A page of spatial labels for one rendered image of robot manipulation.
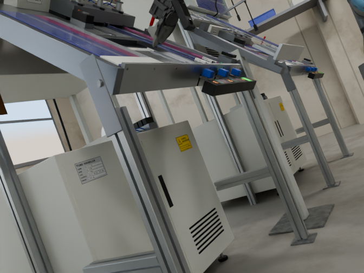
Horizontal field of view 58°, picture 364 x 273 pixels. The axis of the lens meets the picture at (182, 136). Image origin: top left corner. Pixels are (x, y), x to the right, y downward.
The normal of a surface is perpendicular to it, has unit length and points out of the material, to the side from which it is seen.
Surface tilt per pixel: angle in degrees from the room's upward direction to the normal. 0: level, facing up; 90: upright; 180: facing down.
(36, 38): 90
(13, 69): 90
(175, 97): 90
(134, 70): 134
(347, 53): 90
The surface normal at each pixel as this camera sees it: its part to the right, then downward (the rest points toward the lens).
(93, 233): 0.76, -0.32
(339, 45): -0.36, 0.11
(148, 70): 0.80, 0.42
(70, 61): -0.53, 0.18
